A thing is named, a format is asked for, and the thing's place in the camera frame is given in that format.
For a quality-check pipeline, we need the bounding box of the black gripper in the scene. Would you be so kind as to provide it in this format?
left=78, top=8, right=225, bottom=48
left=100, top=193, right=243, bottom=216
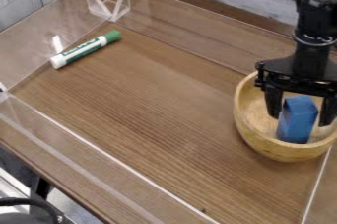
left=254, top=55, right=337, bottom=127

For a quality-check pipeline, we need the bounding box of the blue block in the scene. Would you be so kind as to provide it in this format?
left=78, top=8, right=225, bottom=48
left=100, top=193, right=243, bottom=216
left=277, top=95, right=318, bottom=144

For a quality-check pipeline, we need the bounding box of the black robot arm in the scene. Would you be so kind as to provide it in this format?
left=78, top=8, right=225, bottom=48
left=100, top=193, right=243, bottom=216
left=254, top=0, right=337, bottom=127

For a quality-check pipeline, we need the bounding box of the brown wooden bowl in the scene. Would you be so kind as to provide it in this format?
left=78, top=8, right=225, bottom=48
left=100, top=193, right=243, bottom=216
left=233, top=72, right=337, bottom=163

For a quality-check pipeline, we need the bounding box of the green white marker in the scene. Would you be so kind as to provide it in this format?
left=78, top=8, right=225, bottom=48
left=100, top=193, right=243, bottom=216
left=50, top=30, right=121, bottom=69

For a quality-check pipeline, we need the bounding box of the clear acrylic tray wall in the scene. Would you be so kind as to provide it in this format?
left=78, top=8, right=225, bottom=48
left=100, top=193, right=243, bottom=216
left=0, top=0, right=327, bottom=224

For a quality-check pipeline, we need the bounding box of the black cable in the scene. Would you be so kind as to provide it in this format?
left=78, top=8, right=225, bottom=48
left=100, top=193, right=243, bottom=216
left=0, top=196, right=58, bottom=224

